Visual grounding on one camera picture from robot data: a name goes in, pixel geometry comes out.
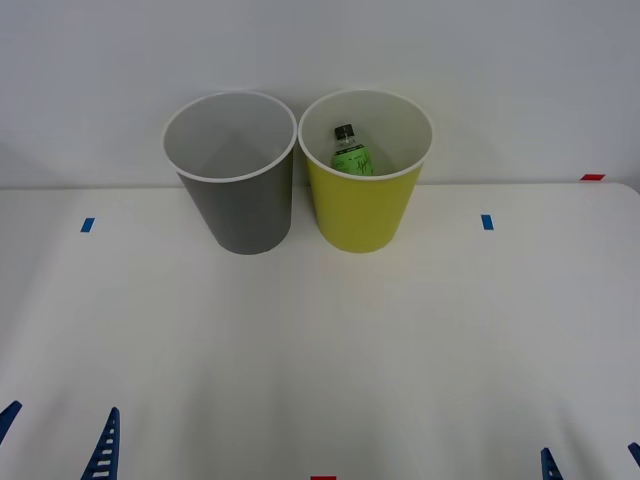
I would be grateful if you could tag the green label plastic bottle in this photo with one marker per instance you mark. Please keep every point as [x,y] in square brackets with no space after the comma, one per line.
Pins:
[353,157]

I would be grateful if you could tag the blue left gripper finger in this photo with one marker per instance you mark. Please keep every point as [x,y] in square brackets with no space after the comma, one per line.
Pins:
[7,415]
[105,447]

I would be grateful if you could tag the grey plastic waste bin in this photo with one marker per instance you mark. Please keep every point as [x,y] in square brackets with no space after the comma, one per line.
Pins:
[245,215]

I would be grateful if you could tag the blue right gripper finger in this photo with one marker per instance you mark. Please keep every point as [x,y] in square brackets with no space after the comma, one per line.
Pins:
[635,457]
[550,466]

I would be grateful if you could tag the yellow-green plastic waste bin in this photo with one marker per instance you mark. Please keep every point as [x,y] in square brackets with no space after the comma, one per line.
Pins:
[362,210]

